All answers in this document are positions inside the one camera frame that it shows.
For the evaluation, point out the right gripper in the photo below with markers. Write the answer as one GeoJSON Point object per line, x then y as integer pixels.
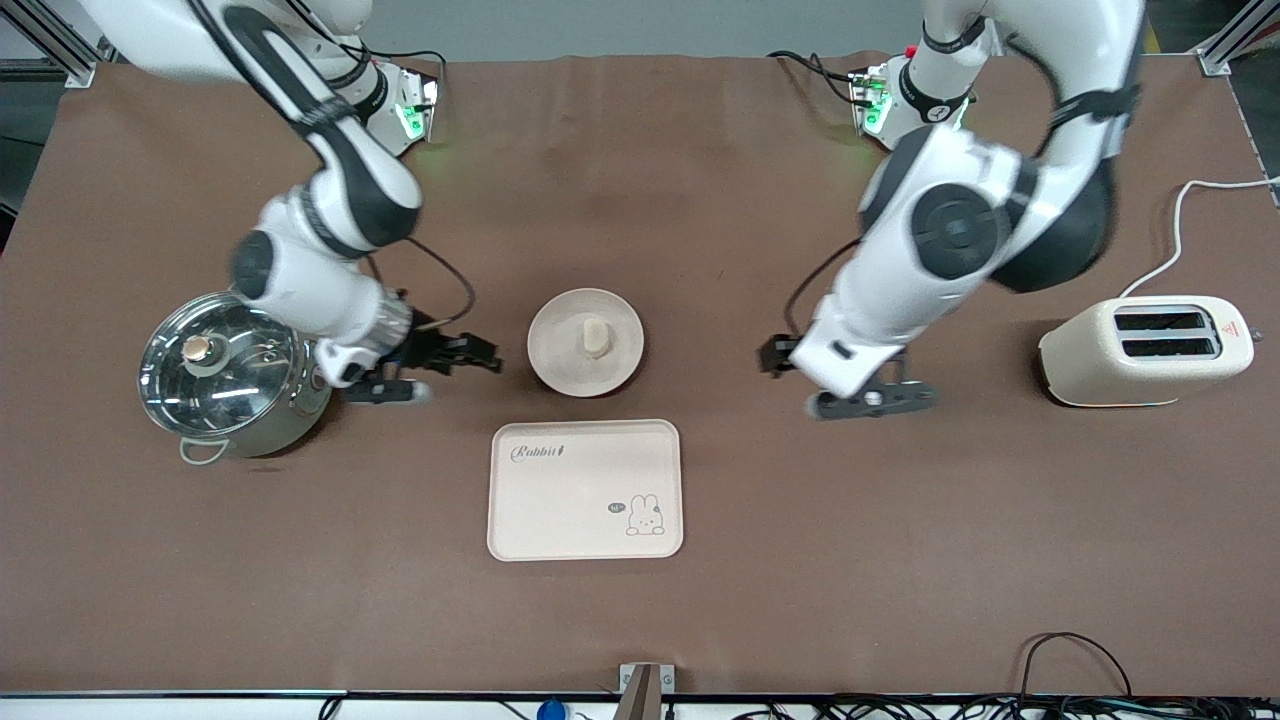
{"type": "Point", "coordinates": [428, 345]}

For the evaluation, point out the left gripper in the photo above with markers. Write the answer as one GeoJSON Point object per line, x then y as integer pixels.
{"type": "Point", "coordinates": [775, 355]}

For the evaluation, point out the round beige plate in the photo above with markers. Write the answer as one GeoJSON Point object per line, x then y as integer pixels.
{"type": "Point", "coordinates": [560, 350]}

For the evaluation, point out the small white bun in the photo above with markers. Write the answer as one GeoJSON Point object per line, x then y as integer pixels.
{"type": "Point", "coordinates": [596, 338]}

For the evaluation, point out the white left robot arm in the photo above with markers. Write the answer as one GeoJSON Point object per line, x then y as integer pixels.
{"type": "Point", "coordinates": [950, 230]}

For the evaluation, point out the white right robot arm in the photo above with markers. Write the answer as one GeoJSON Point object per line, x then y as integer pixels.
{"type": "Point", "coordinates": [350, 190]}

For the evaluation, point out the brown table cloth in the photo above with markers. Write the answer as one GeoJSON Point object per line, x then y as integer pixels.
{"type": "Point", "coordinates": [700, 200]}

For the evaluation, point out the beige rabbit print tray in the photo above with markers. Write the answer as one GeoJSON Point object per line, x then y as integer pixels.
{"type": "Point", "coordinates": [580, 500]}

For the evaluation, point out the steel pot with glass lid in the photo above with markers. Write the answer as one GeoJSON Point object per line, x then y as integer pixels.
{"type": "Point", "coordinates": [290, 425]}

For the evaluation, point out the glass pot lid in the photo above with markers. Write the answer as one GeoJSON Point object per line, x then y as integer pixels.
{"type": "Point", "coordinates": [230, 390]}

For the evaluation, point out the cream two-slot toaster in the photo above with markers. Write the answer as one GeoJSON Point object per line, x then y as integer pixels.
{"type": "Point", "coordinates": [1100, 360]}

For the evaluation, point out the small blue round object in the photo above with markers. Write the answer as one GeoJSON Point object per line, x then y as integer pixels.
{"type": "Point", "coordinates": [551, 711]}

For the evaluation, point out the grey metal bracket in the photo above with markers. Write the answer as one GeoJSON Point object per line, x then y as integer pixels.
{"type": "Point", "coordinates": [645, 685]}

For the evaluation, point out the aluminium frame profile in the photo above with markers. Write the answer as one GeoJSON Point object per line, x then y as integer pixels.
{"type": "Point", "coordinates": [1225, 50]}
{"type": "Point", "coordinates": [60, 55]}

